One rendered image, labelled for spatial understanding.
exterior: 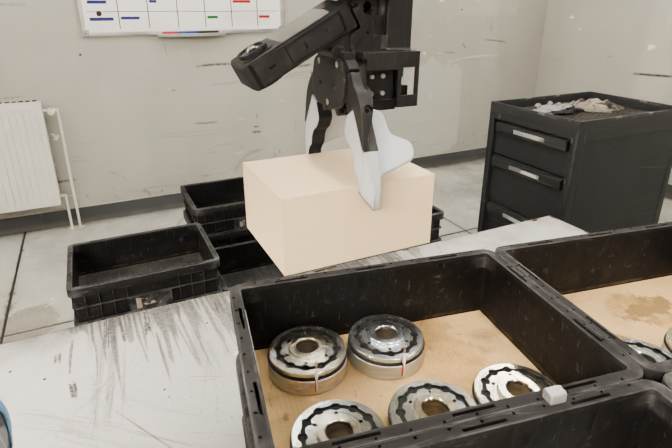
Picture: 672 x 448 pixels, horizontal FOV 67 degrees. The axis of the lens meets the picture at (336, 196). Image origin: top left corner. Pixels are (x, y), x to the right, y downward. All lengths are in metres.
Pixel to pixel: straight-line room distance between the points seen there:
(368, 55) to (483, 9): 3.93
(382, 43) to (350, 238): 0.19
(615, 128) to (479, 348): 1.47
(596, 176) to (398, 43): 1.68
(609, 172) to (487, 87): 2.48
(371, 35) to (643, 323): 0.63
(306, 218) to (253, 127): 3.10
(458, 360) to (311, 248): 0.34
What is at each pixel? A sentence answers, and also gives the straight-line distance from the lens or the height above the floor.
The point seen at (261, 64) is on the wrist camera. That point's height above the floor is 1.24.
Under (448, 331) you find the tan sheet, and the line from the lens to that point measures 0.79.
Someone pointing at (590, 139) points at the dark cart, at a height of 0.83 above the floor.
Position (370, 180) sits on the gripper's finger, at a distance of 0.45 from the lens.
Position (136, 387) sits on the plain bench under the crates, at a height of 0.70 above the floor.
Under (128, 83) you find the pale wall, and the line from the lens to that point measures 3.35.
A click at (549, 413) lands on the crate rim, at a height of 0.93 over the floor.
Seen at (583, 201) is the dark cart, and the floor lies 0.59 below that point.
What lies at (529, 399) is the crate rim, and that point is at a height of 0.93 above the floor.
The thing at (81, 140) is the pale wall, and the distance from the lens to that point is 3.40.
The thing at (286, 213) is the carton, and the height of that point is 1.11.
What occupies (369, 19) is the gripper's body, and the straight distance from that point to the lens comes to 0.49.
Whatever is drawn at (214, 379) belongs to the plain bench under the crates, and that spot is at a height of 0.70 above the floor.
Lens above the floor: 1.28
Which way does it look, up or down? 21 degrees down
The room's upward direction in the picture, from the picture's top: straight up
